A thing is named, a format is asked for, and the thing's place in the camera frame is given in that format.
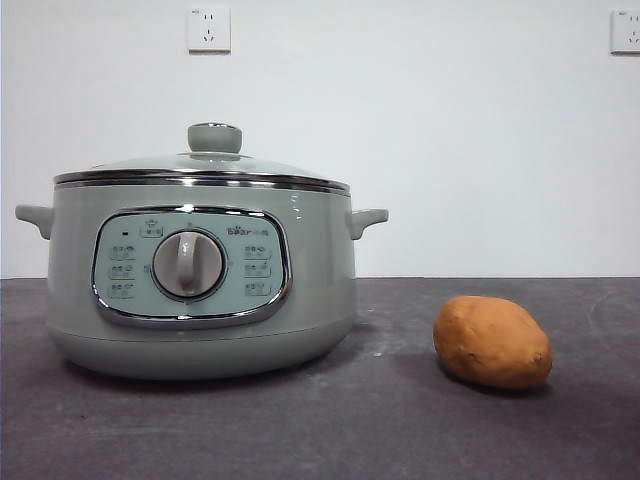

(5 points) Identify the pale green electric pot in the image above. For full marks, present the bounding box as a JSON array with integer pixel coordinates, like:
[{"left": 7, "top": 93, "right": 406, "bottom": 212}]
[{"left": 14, "top": 174, "right": 390, "bottom": 382}]

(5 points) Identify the white wall socket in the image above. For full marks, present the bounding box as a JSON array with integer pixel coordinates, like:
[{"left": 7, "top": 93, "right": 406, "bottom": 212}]
[
  {"left": 188, "top": 7, "right": 233, "bottom": 56},
  {"left": 610, "top": 9, "right": 640, "bottom": 56}
]

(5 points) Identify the brown potato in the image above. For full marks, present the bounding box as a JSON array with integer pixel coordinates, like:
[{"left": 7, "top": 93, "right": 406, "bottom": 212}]
[{"left": 433, "top": 294, "right": 554, "bottom": 391}]

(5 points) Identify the glass lid with green knob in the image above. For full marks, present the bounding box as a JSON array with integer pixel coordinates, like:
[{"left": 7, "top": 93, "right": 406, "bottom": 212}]
[{"left": 54, "top": 122, "right": 351, "bottom": 188}]

